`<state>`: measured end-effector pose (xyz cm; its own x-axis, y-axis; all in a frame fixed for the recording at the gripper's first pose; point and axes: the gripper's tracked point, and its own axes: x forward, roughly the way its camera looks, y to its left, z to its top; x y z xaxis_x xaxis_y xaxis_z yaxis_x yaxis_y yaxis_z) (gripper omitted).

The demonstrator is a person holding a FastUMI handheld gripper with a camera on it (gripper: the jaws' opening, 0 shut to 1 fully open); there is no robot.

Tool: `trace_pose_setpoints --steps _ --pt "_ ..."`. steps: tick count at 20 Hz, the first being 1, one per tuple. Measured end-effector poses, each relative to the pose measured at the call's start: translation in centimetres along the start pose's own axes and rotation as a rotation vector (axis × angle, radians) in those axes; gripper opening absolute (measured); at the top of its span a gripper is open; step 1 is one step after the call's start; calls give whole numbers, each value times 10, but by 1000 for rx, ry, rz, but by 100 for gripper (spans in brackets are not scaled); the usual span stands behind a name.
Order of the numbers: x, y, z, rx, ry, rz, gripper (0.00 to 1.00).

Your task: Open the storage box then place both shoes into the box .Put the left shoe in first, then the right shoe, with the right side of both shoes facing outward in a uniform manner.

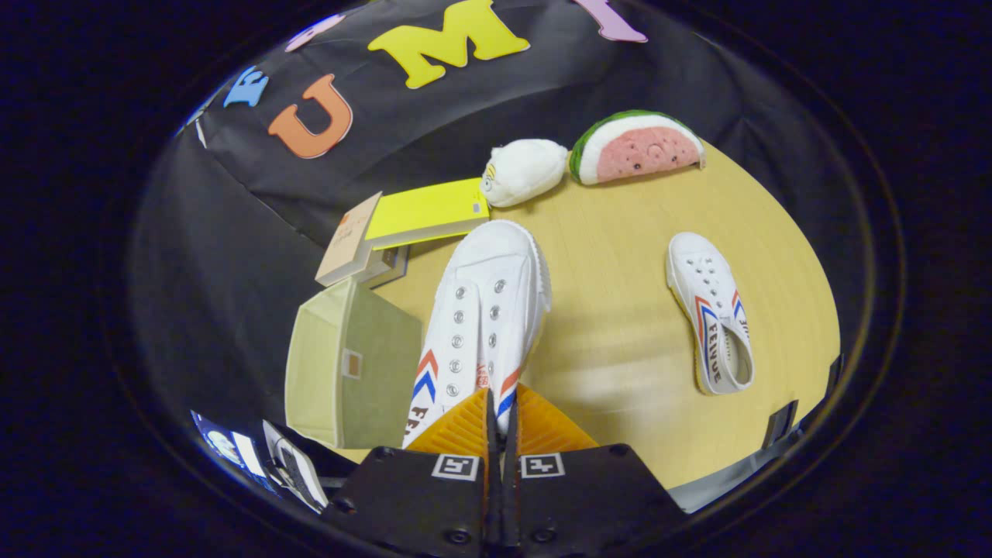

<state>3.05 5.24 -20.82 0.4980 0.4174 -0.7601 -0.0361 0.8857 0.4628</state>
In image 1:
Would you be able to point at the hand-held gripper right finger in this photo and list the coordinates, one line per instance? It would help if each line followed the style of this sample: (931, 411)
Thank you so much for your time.
(589, 496)

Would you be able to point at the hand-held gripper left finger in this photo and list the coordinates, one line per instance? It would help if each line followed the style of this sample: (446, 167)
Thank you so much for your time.
(418, 496)

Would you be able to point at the beige fabric storage box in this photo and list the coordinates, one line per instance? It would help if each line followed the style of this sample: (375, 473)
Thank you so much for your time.
(380, 395)

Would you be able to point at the white shoe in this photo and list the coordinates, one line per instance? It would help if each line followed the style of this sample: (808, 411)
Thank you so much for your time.
(701, 279)
(496, 263)

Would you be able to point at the yellow book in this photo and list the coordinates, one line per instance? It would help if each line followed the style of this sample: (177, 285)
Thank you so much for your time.
(422, 209)

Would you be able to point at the white plush toy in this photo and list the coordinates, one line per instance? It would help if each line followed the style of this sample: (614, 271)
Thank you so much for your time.
(527, 170)

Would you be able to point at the watermelon plush toy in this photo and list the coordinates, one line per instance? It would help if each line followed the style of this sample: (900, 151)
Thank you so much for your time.
(635, 151)

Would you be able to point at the black table bracket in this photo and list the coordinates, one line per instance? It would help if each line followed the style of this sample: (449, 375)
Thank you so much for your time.
(834, 376)
(779, 425)

